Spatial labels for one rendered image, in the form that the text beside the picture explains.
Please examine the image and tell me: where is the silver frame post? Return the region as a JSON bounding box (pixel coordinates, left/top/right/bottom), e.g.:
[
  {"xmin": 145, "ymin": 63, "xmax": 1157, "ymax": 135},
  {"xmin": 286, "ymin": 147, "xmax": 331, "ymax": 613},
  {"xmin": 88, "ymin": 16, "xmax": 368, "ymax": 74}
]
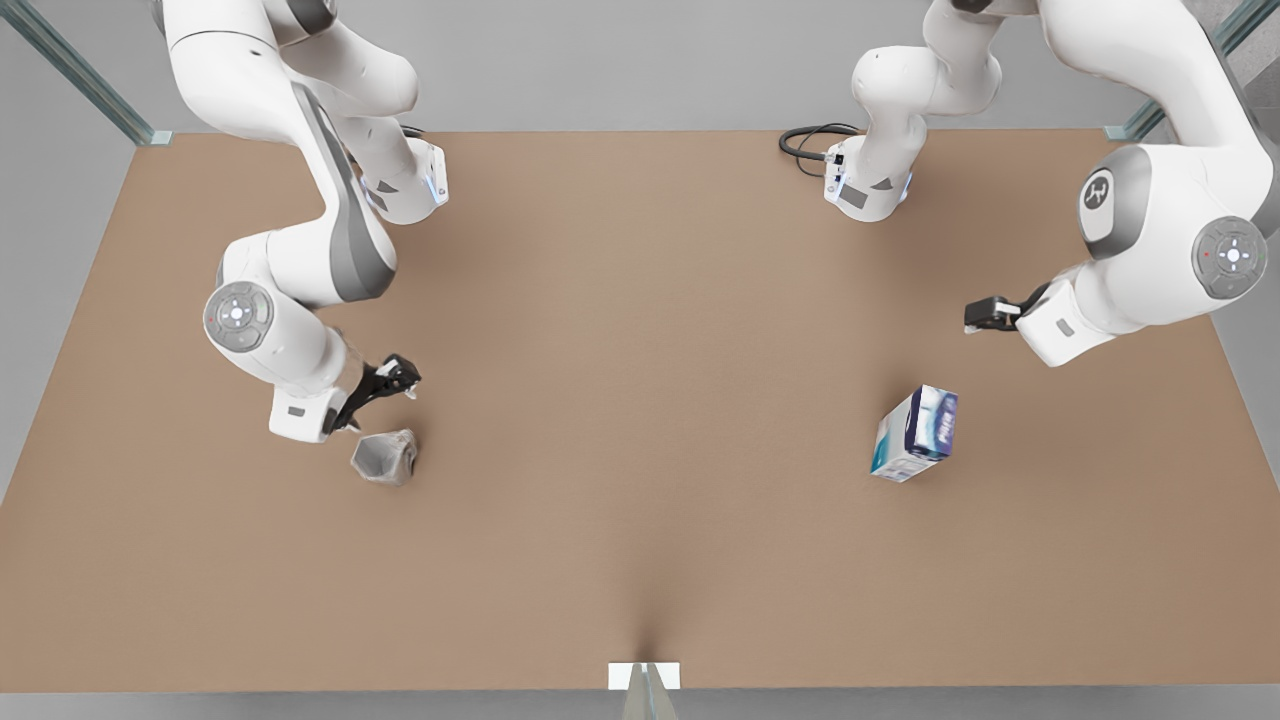
[
  {"xmin": 0, "ymin": 0, "xmax": 173, "ymax": 148},
  {"xmin": 1104, "ymin": 0, "xmax": 1280, "ymax": 142},
  {"xmin": 608, "ymin": 661, "xmax": 682, "ymax": 720}
]

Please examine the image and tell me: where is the black cable loop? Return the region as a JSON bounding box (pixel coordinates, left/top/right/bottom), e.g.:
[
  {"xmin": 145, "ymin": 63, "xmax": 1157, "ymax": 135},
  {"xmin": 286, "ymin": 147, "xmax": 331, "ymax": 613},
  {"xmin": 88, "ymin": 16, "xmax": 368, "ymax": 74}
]
[{"xmin": 779, "ymin": 123, "xmax": 863, "ymax": 179}]

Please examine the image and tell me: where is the blue and white carton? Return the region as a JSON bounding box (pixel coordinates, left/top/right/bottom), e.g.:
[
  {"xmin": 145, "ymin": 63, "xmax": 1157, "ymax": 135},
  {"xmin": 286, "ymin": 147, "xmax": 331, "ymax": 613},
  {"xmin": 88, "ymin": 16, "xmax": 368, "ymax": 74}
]
[{"xmin": 869, "ymin": 384, "xmax": 960, "ymax": 484}]

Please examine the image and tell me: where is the grey stone-look cup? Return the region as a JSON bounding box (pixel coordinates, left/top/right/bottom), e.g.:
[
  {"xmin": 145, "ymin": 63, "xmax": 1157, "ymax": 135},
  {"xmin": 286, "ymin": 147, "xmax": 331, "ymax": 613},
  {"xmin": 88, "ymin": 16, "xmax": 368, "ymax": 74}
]
[{"xmin": 351, "ymin": 429, "xmax": 419, "ymax": 488}]

